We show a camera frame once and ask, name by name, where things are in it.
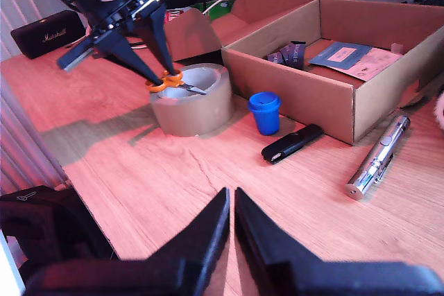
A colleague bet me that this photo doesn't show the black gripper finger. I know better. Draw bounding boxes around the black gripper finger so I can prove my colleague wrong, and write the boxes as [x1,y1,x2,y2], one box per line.
[137,3,178,77]
[90,29,166,88]
[234,187,327,296]
[138,187,231,296]

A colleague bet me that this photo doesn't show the orange-handled scissors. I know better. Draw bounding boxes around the orange-handled scissors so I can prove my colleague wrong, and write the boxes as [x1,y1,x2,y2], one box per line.
[144,69,208,96]

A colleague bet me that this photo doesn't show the open brown cardboard box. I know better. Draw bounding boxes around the open brown cardboard box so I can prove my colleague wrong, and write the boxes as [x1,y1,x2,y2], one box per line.
[162,0,444,146]

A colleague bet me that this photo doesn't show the red can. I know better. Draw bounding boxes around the red can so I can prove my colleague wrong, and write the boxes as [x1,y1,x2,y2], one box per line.
[165,10,185,25]

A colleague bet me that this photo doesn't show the green carton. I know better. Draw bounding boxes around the green carton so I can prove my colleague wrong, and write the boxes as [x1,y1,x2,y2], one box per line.
[192,0,240,21]

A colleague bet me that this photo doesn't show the black Marshall speaker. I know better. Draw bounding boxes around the black Marshall speaker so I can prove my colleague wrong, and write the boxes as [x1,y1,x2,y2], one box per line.
[10,10,87,60]

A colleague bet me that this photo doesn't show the brown packing tape roll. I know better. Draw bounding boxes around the brown packing tape roll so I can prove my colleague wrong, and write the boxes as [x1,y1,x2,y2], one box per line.
[151,63,233,137]

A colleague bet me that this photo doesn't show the black USB stick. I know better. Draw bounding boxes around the black USB stick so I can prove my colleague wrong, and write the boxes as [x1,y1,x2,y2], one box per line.
[261,123,325,165]

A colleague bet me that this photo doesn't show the small blue lidded cup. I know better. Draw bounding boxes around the small blue lidded cup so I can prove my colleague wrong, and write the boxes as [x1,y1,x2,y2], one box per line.
[247,92,282,137]

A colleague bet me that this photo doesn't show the silver metal pen torch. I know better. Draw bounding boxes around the silver metal pen torch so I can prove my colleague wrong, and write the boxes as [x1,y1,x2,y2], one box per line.
[345,114,411,202]

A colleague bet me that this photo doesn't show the dark blue card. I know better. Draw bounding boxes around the dark blue card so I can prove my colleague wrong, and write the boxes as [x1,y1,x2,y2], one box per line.
[308,41,374,77]

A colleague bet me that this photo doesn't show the pale pink paper sheet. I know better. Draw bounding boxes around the pale pink paper sheet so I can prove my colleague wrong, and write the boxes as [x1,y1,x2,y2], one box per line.
[341,48,403,82]

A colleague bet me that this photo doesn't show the black and white panda plush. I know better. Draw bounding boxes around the black and white panda plush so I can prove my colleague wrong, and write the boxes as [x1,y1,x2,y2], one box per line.
[433,91,444,127]

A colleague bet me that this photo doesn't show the flat black device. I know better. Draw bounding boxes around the flat black device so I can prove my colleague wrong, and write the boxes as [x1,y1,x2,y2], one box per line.
[404,0,444,8]

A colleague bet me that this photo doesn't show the dark printed strap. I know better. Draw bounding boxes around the dark printed strap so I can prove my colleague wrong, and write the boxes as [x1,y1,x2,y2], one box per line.
[266,41,308,70]

